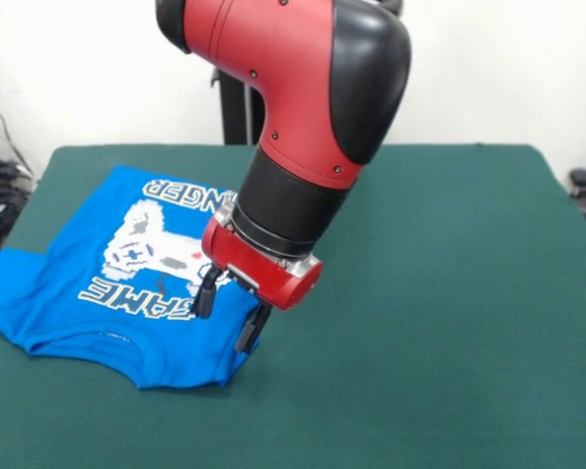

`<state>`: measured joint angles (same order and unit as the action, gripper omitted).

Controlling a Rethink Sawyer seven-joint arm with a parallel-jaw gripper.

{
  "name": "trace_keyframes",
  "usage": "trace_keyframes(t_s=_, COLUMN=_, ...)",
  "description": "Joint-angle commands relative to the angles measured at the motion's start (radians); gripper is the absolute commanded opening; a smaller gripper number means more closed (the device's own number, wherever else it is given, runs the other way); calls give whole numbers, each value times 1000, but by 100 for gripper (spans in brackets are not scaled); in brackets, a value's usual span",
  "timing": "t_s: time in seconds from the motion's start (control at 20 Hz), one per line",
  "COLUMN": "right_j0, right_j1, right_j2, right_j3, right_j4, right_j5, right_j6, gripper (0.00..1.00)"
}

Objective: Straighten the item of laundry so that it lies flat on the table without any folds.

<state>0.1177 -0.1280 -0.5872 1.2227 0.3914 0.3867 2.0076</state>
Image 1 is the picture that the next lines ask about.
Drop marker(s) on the dark green table cloth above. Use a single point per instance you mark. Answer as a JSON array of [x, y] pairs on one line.
[[420, 317]]

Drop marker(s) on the blue shirt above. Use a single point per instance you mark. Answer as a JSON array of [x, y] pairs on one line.
[[68, 303]]

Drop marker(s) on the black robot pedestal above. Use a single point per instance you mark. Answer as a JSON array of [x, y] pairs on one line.
[[237, 112]]

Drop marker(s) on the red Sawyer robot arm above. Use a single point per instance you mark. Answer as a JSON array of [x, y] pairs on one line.
[[298, 73]]

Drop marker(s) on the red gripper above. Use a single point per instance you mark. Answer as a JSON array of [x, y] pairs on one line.
[[259, 271]]

